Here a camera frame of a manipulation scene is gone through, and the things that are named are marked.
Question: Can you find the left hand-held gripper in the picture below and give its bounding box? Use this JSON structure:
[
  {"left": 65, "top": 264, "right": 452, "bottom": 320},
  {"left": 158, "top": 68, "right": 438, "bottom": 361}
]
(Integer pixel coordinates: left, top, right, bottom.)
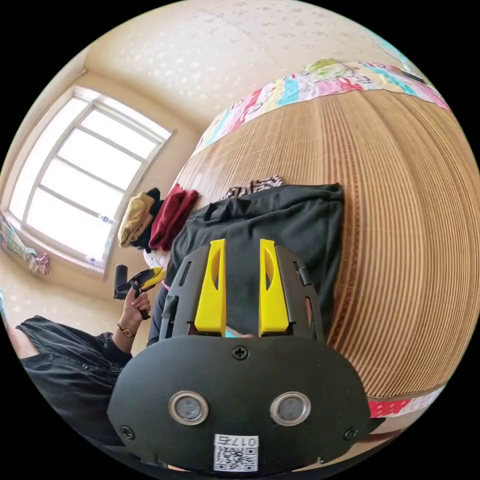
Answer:
[{"left": 125, "top": 266, "right": 167, "bottom": 321}]

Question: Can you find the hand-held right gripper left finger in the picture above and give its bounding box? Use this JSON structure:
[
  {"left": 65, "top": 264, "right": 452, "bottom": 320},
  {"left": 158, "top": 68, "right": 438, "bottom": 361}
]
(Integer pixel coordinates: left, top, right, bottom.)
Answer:
[{"left": 193, "top": 238, "right": 227, "bottom": 336}]

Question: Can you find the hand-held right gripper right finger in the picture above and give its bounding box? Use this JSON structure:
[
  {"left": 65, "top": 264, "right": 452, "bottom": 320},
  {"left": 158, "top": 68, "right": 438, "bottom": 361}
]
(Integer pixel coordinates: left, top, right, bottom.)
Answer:
[{"left": 258, "top": 238, "right": 290, "bottom": 338}]

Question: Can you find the black long sleeve shirt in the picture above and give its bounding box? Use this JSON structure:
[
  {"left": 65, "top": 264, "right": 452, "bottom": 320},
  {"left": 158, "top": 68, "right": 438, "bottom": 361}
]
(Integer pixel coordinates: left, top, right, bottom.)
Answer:
[{"left": 148, "top": 182, "right": 345, "bottom": 347}]

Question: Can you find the person's left forearm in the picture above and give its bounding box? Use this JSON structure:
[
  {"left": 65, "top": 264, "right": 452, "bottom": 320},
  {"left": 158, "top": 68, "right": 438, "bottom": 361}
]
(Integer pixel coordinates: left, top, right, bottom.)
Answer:
[{"left": 111, "top": 319, "right": 139, "bottom": 354}]

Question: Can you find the person's left hand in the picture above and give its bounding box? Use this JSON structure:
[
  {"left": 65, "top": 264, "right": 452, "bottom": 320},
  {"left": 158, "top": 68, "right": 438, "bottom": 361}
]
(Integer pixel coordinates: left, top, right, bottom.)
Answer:
[{"left": 120, "top": 288, "right": 152, "bottom": 326}]

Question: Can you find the pile of clothes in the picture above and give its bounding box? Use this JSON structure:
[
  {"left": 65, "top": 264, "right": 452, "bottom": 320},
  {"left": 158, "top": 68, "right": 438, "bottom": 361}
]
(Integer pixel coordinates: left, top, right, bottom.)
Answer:
[{"left": 117, "top": 187, "right": 200, "bottom": 253}]

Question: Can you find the window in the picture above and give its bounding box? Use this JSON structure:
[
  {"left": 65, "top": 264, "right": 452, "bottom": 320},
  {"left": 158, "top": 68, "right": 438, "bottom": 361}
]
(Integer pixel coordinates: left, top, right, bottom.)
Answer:
[{"left": 7, "top": 86, "right": 178, "bottom": 279}]

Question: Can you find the black and white striped garment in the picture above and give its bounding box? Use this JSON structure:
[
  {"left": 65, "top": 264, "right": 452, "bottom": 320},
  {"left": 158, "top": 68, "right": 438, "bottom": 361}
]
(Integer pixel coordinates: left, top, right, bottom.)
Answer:
[{"left": 222, "top": 175, "right": 284, "bottom": 200}]

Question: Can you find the person's body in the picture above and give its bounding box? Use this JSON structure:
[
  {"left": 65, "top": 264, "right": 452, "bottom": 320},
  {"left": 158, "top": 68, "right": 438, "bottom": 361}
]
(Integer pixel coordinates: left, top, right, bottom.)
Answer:
[{"left": 6, "top": 314, "right": 133, "bottom": 448}]

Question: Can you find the bed with woven mat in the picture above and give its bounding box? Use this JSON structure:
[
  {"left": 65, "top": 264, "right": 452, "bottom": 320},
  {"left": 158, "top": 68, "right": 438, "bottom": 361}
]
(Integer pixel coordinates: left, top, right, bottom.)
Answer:
[{"left": 142, "top": 59, "right": 455, "bottom": 422}]

